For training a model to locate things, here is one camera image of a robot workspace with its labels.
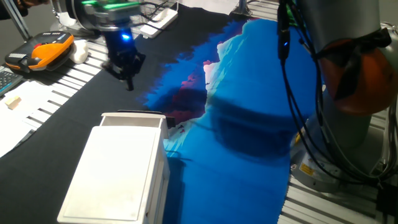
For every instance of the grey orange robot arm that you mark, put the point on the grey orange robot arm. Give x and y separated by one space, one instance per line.
342 25

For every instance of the aluminium frame bar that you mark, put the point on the aluminium frame bar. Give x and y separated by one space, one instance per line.
23 29

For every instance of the white lumpy object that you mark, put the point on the white lumpy object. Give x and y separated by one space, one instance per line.
79 51

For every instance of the white drawer cabinet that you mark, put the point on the white drawer cabinet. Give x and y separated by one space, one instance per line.
115 174

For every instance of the black computer keyboard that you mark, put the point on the black computer keyboard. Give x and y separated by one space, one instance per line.
7 81

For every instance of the printed landscape table mat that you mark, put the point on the printed landscape table mat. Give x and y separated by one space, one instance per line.
242 77

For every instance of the white paper sheets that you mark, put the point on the white paper sheets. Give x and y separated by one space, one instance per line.
18 124

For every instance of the green cloth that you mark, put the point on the green cloth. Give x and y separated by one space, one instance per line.
293 18

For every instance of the aluminium frame post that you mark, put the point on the aluminium frame post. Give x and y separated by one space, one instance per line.
241 7

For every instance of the small pale wooden block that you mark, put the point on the small pale wooden block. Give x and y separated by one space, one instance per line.
13 102

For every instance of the dark sleeved forearm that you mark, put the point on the dark sleeved forearm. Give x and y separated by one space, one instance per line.
6 14

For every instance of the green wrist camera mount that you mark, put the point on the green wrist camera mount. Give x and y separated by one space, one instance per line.
118 6

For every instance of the orange black teach pendant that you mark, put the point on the orange black teach pendant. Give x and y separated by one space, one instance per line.
46 53

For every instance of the white power strip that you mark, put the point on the white power strip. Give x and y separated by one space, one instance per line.
158 25

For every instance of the black round spool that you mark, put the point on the black round spool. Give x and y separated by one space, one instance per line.
74 15

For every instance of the person hand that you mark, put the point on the person hand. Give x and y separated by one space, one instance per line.
32 2

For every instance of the white printed paper sheet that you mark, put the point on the white printed paper sheet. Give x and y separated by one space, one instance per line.
211 5

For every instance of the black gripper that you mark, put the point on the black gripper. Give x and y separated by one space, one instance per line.
122 51

